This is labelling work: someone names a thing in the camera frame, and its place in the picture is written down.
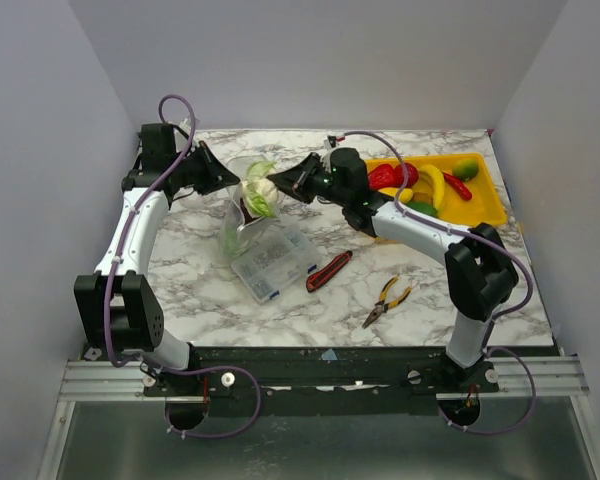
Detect yellow plastic tray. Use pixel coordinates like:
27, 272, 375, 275
406, 153, 507, 227

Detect red tomato toy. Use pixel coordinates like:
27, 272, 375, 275
405, 163, 419, 188

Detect yellow lemon toy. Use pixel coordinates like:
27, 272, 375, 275
379, 187, 414, 204

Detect white cauliflower toy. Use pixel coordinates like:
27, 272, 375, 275
241, 160, 278, 218

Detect yellow handled pliers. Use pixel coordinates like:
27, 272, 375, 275
362, 276, 412, 329

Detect red bell pepper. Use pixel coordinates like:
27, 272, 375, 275
367, 164, 396, 190

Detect aluminium extrusion rail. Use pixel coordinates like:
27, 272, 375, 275
58, 356, 589, 402

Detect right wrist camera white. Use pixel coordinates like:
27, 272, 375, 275
321, 136, 345, 172

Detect green watermelon ball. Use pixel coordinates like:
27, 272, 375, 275
219, 231, 248, 258

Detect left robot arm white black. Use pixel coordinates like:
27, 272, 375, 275
74, 123, 240, 395

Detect yellow banana toy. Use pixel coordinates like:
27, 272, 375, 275
414, 164, 446, 213

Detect green bell pepper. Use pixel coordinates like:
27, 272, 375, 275
407, 201, 438, 218

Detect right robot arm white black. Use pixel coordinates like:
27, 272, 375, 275
267, 147, 519, 392

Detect dark red apple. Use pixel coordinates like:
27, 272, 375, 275
240, 207, 262, 224

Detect red black utility knife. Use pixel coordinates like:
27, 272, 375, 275
305, 250, 353, 293

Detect red chili pepper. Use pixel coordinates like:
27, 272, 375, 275
443, 172, 473, 201

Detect clear zip top bag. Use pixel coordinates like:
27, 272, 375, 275
218, 154, 281, 261

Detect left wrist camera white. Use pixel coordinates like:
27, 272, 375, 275
177, 116, 199, 146

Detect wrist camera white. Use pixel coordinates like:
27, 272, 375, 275
321, 136, 345, 172
177, 116, 199, 146

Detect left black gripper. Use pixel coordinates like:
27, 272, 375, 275
170, 140, 241, 196

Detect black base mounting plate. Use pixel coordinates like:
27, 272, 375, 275
144, 347, 498, 417

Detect clear screw organizer box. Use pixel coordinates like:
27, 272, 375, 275
231, 225, 321, 304

